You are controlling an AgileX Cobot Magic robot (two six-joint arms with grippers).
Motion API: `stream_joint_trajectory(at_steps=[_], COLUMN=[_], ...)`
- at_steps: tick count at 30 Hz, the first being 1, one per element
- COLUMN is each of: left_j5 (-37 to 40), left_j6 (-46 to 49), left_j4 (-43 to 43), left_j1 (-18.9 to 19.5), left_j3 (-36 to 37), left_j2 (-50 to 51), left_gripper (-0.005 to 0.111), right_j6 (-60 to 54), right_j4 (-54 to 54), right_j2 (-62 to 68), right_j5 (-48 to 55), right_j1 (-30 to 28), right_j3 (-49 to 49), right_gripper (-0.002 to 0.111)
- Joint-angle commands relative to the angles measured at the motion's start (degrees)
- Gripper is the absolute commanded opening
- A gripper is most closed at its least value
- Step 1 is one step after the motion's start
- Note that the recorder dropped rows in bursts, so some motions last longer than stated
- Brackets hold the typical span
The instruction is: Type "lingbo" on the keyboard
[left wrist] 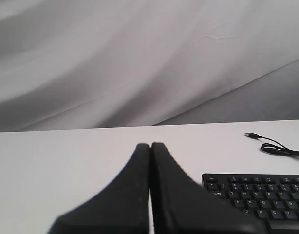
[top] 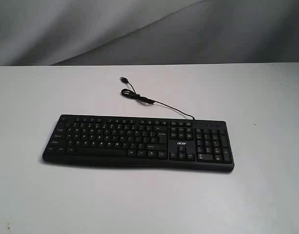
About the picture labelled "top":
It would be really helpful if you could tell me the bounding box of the black acer keyboard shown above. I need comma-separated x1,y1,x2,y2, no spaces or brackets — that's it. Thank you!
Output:
42,115,235,172

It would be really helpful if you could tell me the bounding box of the grey backdrop cloth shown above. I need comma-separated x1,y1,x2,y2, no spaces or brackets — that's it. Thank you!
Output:
0,0,299,66

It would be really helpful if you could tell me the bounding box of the black keyboard usb cable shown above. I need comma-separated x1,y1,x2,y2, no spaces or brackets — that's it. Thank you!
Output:
119,76,196,121

